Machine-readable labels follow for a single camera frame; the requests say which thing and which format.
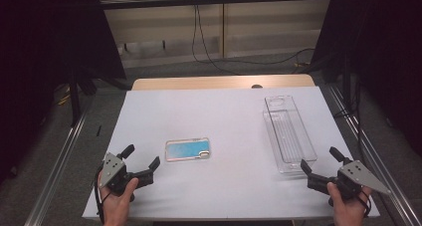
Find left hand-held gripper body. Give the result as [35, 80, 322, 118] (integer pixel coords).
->
[99, 151, 155, 200]

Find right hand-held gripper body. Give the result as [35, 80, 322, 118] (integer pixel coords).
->
[307, 157, 392, 201]

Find blue phone with clear rim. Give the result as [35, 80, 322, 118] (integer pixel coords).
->
[164, 136, 212, 163]

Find clear plastic box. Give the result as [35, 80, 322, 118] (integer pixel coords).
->
[263, 95, 318, 176]

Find person's right hand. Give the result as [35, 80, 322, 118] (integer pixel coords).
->
[326, 181, 373, 226]

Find person's left hand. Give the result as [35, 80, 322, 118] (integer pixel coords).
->
[98, 172, 139, 226]

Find black metal stand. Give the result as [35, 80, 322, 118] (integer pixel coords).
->
[67, 65, 84, 126]

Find white table mat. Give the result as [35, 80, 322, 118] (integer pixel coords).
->
[82, 86, 381, 220]

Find black curtain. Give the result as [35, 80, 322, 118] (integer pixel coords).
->
[310, 0, 422, 157]
[0, 0, 127, 184]

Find black horizontal bar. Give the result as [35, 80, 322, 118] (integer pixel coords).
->
[99, 0, 334, 11]

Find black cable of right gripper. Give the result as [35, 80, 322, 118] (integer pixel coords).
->
[358, 189, 373, 219]

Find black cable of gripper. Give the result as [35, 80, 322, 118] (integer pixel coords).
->
[358, 189, 373, 219]
[94, 165, 107, 226]

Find metal floor rail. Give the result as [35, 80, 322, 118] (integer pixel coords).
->
[326, 84, 422, 226]
[24, 108, 90, 226]

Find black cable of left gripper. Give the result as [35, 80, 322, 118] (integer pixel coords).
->
[94, 165, 107, 226]

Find yellow cable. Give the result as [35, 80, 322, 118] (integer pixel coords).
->
[57, 92, 73, 107]

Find black floor cable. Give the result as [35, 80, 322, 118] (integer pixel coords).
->
[205, 47, 317, 67]

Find black hanging wall cable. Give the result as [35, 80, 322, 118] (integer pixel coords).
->
[191, 4, 241, 76]

